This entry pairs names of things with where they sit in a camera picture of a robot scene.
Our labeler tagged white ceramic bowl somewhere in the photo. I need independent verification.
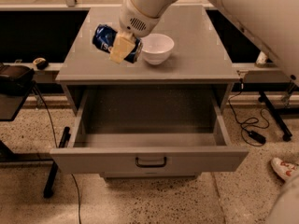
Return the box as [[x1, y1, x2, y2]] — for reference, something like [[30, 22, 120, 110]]
[[141, 34, 175, 65]]

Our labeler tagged yellow black tape measure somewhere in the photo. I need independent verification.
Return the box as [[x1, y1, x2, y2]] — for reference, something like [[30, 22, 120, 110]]
[[33, 58, 49, 70]]

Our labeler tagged black device on stand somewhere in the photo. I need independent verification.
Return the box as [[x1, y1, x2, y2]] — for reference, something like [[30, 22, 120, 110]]
[[0, 63, 35, 95]]

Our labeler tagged clear plastic bottle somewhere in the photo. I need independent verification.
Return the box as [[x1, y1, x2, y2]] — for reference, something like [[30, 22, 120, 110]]
[[255, 51, 268, 67]]

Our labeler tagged open grey top drawer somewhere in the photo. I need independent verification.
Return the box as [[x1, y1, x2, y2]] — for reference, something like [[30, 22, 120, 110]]
[[50, 87, 249, 178]]

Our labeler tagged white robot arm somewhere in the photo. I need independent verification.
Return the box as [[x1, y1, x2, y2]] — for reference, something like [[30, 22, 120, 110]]
[[110, 0, 299, 83]]

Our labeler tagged black power adapter cable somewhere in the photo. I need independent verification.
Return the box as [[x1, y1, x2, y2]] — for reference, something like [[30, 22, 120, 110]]
[[227, 77, 271, 147]]

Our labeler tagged blue pepsi can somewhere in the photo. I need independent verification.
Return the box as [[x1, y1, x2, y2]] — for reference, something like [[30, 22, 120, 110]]
[[93, 24, 143, 63]]

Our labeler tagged grey metal cabinet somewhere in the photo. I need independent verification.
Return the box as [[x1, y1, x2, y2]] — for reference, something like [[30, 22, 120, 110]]
[[55, 5, 240, 117]]

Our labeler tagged black stand with legs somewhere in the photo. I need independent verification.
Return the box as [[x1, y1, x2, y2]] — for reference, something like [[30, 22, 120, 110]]
[[0, 87, 70, 198]]

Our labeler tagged white red sneaker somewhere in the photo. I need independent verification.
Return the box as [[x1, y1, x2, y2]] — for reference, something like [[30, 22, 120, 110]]
[[270, 158, 298, 181]]

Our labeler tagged black drawer handle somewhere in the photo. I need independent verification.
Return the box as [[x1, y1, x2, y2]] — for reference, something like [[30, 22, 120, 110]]
[[135, 157, 167, 168]]

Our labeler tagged black floor cable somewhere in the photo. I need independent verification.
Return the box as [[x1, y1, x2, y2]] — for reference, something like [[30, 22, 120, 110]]
[[32, 84, 82, 224]]

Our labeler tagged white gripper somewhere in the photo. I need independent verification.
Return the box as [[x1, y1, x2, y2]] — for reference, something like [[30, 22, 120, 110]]
[[109, 0, 161, 63]]

